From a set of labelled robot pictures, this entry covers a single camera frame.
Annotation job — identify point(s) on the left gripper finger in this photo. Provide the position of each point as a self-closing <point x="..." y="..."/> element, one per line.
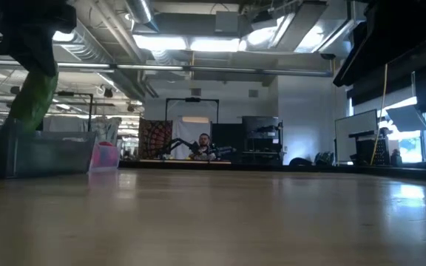
<point x="44" y="55"/>
<point x="13" y="48"/>

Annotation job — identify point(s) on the green cucumber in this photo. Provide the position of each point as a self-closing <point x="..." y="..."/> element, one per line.
<point x="32" y="103"/>

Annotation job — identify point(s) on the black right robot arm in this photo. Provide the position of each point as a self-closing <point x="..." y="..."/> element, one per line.
<point x="409" y="26"/>

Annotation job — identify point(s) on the black teleoperation robot arm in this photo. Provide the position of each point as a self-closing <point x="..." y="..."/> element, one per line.
<point x="224" y="150"/>
<point x="178" y="142"/>

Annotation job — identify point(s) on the white draped cover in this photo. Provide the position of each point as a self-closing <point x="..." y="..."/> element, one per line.
<point x="105" y="127"/>

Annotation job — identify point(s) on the clear plastic bin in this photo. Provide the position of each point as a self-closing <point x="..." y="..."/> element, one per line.
<point x="104" y="166"/>
<point x="57" y="155"/>

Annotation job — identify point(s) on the ceiling light panel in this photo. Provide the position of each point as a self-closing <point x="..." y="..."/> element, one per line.
<point x="214" y="44"/>
<point x="159" y="42"/>

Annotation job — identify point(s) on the patterned tapestry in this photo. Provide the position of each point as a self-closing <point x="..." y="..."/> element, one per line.
<point x="155" y="136"/>

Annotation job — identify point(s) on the white backdrop sheet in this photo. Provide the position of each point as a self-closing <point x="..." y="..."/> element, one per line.
<point x="189" y="127"/>

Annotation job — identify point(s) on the person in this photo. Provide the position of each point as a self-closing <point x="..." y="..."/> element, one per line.
<point x="204" y="142"/>

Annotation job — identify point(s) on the gray ceiling box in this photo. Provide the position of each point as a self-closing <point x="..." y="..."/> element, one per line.
<point x="227" y="22"/>

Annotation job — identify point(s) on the black screen panel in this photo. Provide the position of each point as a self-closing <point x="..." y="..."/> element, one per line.
<point x="228" y="134"/>

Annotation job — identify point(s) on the black shelf rack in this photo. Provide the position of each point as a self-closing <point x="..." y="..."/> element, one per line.
<point x="263" y="129"/>

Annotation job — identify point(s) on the black bag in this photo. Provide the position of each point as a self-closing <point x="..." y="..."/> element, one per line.
<point x="300" y="162"/>

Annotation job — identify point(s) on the whiteboard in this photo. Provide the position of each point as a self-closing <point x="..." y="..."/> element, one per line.
<point x="353" y="127"/>

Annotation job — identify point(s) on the black perforated crate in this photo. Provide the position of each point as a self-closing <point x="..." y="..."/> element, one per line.
<point x="377" y="147"/>

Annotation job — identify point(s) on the dark bottle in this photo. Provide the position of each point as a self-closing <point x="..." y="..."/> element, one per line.
<point x="396" y="158"/>

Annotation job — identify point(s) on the gray tilted panel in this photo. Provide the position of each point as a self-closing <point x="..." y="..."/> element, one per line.
<point x="407" y="118"/>

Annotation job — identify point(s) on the black camera rig frame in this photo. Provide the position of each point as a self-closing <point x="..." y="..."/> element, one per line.
<point x="192" y="99"/>
<point x="74" y="93"/>

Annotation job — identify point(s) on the narrow silver spiral duct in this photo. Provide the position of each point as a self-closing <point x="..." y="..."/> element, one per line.
<point x="141" y="11"/>

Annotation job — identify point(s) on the gray wall vent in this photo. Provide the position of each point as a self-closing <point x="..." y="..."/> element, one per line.
<point x="196" y="92"/>
<point x="253" y="93"/>

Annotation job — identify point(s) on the rectangular metal duct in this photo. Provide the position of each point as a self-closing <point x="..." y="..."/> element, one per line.
<point x="290" y="29"/>

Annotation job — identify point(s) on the security camera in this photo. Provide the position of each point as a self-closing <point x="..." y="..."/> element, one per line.
<point x="327" y="56"/>

